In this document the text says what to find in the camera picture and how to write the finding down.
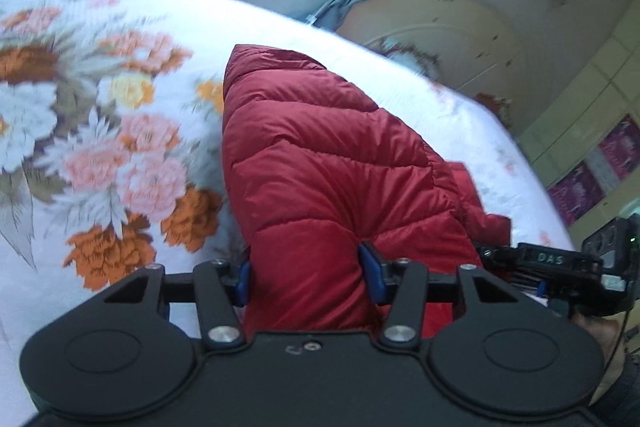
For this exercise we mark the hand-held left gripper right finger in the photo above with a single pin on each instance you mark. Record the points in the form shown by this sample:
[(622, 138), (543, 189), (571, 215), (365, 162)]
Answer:
[(372, 269)]

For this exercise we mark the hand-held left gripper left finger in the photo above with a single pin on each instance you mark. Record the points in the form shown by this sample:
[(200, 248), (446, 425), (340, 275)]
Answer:
[(245, 279)]

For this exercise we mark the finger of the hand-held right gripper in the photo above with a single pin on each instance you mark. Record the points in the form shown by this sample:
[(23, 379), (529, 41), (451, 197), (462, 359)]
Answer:
[(497, 255)]

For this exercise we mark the red puffer jacket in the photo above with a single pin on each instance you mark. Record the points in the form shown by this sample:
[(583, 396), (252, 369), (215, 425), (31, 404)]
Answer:
[(320, 187)]

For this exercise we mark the person's right hand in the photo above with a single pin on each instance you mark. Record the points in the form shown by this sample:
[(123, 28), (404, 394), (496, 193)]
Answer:
[(597, 334)]

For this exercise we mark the wardrobe with pink panels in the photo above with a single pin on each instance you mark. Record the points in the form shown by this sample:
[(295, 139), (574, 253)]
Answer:
[(590, 147)]

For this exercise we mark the floral white bed sheet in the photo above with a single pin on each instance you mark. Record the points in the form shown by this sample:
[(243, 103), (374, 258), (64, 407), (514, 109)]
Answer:
[(125, 117)]

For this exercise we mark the cream round headboard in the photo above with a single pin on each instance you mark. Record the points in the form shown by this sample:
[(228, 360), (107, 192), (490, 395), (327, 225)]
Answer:
[(450, 32)]

